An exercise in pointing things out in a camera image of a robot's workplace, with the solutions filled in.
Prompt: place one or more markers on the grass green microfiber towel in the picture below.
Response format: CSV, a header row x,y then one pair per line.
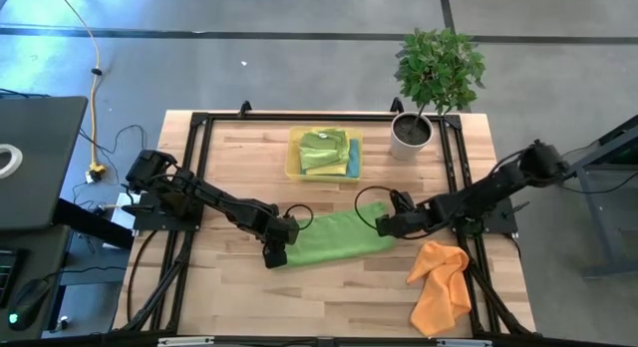
x,y
339,237

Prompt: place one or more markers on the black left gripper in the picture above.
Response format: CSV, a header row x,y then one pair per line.
x,y
275,257

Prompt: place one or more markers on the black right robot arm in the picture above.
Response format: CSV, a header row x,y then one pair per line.
x,y
478,192

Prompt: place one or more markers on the green plant in white pot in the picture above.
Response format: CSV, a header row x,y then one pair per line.
x,y
438,68

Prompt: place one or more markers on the black keyboard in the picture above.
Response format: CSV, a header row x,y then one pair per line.
x,y
6,277

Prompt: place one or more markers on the black side desk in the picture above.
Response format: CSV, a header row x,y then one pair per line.
x,y
45,257

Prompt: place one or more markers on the black aluminium table frame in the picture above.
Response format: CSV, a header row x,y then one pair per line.
x,y
279,116

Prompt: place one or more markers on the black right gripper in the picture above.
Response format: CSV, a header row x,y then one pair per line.
x,y
388,226

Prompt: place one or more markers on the white tape roll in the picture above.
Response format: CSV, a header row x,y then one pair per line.
x,y
19,160

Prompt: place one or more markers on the orange microfiber towel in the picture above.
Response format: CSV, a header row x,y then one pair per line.
x,y
441,292

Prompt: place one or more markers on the black metal side table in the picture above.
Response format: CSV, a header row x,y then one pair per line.
x,y
605,155

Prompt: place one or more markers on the white metal bracket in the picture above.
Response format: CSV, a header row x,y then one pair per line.
x,y
184,342
463,343

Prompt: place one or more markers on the yellow translucent plastic bin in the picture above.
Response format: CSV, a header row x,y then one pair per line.
x,y
293,137

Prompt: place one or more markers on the black computer mouse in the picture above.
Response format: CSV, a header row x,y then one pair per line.
x,y
27,302

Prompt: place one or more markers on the blue microfiber towel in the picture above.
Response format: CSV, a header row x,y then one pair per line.
x,y
354,160

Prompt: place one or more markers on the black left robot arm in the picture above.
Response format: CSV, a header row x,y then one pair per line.
x,y
219,200

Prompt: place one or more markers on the lime green microfiber towel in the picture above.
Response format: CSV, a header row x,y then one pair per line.
x,y
324,150

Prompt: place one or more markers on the white flat box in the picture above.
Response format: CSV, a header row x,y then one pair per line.
x,y
119,222

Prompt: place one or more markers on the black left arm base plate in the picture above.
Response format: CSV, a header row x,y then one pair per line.
x,y
149,221

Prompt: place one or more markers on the yellow microfiber towel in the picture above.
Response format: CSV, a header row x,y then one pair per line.
x,y
326,171

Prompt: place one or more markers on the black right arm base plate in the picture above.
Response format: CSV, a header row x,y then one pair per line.
x,y
501,222

